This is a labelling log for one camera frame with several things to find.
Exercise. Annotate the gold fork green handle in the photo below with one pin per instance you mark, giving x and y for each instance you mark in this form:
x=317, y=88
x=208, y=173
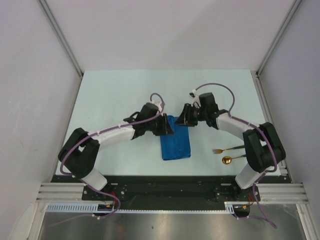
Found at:
x=219, y=151

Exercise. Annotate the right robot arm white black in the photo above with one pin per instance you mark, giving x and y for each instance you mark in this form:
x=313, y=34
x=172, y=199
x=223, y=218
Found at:
x=263, y=147

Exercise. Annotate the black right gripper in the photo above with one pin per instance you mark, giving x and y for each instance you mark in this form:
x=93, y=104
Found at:
x=185, y=118

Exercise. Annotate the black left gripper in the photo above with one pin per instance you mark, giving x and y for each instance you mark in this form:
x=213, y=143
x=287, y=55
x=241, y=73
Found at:
x=165, y=128

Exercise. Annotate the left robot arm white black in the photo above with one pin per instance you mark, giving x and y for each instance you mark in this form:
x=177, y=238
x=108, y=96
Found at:
x=80, y=151

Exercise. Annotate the aluminium front frame rail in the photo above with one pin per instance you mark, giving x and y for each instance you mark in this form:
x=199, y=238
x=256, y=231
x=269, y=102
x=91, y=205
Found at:
x=270, y=193

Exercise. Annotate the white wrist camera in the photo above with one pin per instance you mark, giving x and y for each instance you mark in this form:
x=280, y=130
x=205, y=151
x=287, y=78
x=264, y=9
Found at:
x=195, y=99
x=157, y=103

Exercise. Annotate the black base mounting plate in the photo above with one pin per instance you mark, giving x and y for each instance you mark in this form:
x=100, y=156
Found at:
x=177, y=193

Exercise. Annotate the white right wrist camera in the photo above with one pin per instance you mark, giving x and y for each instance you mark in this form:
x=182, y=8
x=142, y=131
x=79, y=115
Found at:
x=195, y=99

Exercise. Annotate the blue cloth napkin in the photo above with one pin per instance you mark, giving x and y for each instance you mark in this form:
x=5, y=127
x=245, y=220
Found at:
x=175, y=146

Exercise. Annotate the white slotted cable duct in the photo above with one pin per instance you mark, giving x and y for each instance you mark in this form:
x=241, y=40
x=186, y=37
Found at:
x=96, y=208

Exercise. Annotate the left aluminium corner post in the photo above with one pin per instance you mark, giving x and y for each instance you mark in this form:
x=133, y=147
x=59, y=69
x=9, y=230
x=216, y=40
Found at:
x=58, y=32

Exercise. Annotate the aluminium corner post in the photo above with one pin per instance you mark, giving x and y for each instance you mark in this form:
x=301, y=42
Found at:
x=296, y=4
x=58, y=32

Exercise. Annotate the gold spoon green handle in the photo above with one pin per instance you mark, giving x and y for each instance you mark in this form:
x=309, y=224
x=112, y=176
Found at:
x=226, y=160

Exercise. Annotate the right aluminium corner post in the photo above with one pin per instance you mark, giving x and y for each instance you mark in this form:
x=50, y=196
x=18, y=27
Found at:
x=296, y=4

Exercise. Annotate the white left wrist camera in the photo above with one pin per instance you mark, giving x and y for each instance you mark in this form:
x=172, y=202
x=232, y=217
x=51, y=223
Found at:
x=157, y=103

